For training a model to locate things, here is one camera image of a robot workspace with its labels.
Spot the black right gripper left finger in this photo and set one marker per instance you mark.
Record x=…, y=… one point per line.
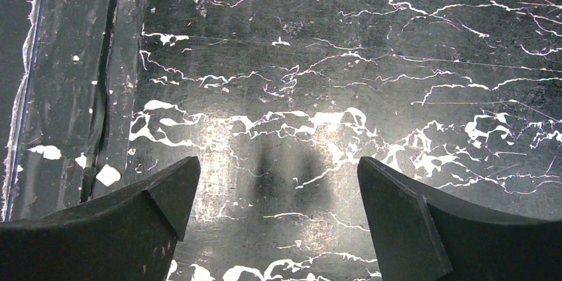
x=129, y=234

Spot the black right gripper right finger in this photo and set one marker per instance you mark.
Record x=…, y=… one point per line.
x=422, y=233

